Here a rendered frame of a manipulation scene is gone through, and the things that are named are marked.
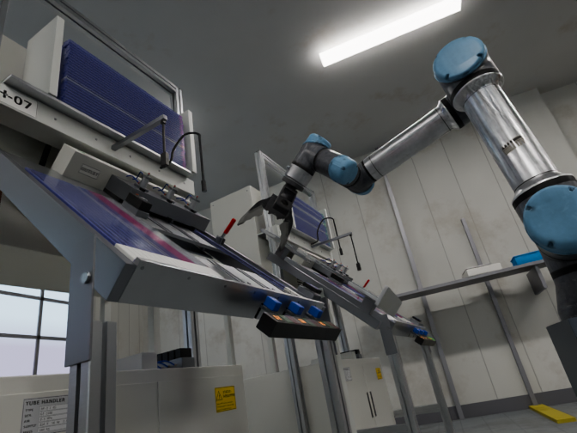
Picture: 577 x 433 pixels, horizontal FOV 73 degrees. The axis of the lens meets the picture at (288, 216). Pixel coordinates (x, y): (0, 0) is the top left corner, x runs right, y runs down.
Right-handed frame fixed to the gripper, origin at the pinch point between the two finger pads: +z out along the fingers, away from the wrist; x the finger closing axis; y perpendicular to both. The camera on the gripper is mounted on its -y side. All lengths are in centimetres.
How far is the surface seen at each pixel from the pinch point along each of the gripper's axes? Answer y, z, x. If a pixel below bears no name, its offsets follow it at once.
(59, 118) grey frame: 6, 1, 68
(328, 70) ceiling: 263, -143, 16
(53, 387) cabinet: -42, 38, 20
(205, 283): -44.1, 6.8, 6.2
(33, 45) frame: 20, -13, 94
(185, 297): -46.6, 10.0, 7.9
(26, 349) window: 279, 248, 123
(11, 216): -1, 31, 62
